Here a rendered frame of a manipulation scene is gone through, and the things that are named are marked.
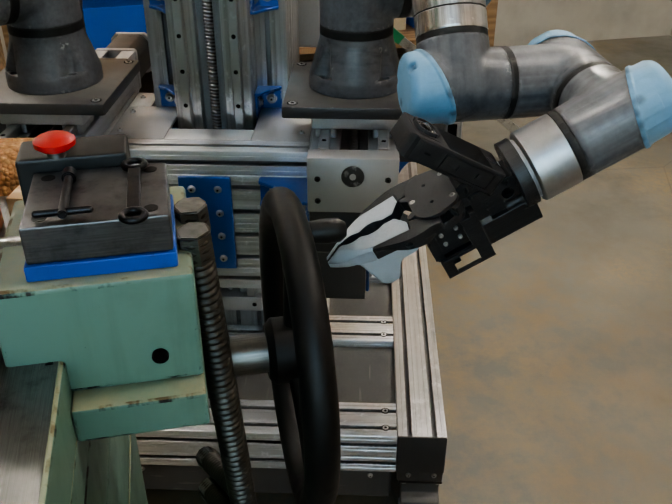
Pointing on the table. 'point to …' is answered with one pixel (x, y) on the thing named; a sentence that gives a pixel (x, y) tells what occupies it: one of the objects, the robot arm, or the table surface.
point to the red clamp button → (54, 142)
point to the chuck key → (64, 199)
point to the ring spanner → (133, 191)
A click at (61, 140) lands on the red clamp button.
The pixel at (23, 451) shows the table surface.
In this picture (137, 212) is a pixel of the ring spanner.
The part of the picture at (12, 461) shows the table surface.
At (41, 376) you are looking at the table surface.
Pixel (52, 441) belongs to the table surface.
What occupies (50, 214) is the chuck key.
